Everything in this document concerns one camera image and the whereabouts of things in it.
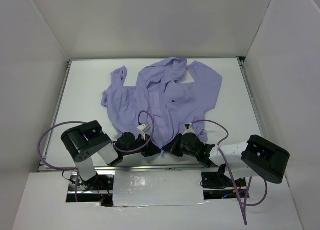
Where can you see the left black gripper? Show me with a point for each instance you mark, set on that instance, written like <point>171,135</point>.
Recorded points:
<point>150,150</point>

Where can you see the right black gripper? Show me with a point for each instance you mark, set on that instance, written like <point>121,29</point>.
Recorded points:
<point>175,145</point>

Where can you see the lavender zip-up jacket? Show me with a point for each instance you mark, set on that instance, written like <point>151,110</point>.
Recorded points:
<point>167,95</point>

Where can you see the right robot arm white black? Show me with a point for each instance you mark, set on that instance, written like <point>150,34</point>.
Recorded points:
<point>255,157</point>

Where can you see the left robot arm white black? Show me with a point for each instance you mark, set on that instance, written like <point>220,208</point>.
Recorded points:
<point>85,140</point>

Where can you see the silver foil tape panel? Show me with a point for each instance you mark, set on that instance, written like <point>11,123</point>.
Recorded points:
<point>158,188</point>

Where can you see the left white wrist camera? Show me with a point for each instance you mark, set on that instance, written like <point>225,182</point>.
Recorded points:
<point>143,129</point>

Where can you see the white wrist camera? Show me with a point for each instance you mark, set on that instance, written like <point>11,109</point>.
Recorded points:
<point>143,129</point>
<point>188,128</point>

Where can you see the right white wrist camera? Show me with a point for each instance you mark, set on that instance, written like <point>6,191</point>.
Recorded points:
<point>188,128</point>

